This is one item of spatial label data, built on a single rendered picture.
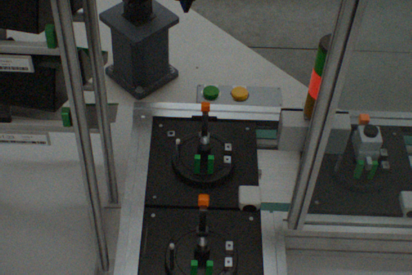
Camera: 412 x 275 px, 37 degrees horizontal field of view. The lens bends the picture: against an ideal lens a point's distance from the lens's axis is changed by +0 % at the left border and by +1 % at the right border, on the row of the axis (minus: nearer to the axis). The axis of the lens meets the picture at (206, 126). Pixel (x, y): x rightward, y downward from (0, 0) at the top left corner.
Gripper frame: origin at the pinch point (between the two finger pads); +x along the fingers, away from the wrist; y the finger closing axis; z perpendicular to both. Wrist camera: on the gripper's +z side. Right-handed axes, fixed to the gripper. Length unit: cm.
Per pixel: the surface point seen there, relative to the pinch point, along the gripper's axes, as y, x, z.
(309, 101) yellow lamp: 21.8, -4.4, 32.7
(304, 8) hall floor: 59, 126, -164
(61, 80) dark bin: -18.8, -8.3, 34.0
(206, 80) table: 5.4, 39.5, -16.8
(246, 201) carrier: 14.0, 26.4, 32.1
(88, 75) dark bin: -16.9, 0.5, 23.3
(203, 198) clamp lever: 4.9, 18.0, 37.3
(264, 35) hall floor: 36, 126, -140
